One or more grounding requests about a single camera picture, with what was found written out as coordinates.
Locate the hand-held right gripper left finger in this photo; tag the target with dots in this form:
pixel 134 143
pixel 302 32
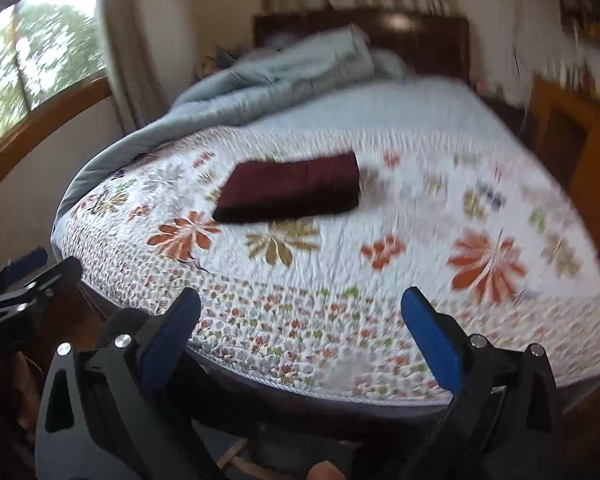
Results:
pixel 170 330

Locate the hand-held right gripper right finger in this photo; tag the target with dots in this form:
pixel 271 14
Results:
pixel 430 340

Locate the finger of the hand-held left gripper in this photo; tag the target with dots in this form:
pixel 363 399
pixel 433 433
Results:
pixel 25 262
pixel 55 277

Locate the maroon towel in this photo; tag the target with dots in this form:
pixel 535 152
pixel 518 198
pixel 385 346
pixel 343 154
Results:
pixel 290 185

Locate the floral quilt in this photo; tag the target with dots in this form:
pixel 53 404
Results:
pixel 330 270

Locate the wooden framed window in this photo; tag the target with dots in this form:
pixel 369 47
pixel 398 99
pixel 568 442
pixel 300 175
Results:
pixel 40 60

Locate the dark wooden nightstand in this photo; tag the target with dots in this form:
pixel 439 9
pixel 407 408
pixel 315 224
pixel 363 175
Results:
pixel 500 110

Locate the light wooden wardrobe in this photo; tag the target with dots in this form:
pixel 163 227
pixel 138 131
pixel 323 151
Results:
pixel 580 150

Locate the grey-blue comforter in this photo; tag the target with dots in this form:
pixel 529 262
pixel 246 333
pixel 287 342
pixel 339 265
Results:
pixel 260 75

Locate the dark wooden headboard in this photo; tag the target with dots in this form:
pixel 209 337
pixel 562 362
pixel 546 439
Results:
pixel 430 45

